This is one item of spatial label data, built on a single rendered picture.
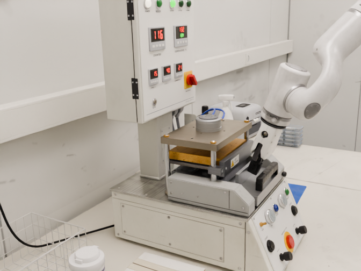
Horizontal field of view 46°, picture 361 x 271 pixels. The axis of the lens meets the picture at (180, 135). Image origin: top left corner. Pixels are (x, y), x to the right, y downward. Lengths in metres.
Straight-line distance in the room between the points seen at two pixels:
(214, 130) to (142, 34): 0.35
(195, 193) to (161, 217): 0.15
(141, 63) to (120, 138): 0.64
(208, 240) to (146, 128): 0.40
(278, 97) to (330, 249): 0.52
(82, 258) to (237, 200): 0.42
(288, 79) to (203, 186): 0.36
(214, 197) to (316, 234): 0.44
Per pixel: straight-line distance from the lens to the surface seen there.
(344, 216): 1.62
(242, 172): 1.23
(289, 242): 1.31
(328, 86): 1.11
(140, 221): 1.33
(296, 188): 1.80
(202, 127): 1.26
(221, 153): 1.23
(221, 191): 1.15
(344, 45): 1.18
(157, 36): 1.24
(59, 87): 1.49
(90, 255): 1.08
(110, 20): 1.23
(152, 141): 1.35
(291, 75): 1.13
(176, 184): 1.21
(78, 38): 1.55
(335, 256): 1.37
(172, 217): 1.26
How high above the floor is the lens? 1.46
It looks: 16 degrees down
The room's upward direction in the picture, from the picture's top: 2 degrees counter-clockwise
